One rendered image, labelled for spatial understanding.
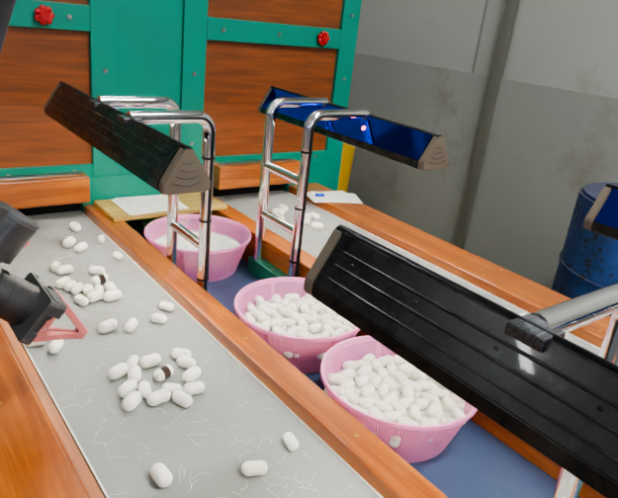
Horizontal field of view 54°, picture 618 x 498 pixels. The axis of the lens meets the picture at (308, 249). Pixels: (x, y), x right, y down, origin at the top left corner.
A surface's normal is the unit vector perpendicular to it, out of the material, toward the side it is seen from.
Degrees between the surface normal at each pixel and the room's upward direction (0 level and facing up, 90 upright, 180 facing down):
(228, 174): 90
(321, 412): 0
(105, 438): 0
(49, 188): 90
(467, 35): 90
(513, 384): 58
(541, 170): 90
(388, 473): 0
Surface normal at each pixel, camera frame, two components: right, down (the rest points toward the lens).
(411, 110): -0.75, 0.16
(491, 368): -0.62, -0.37
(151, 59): 0.60, 0.36
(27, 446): 0.11, -0.92
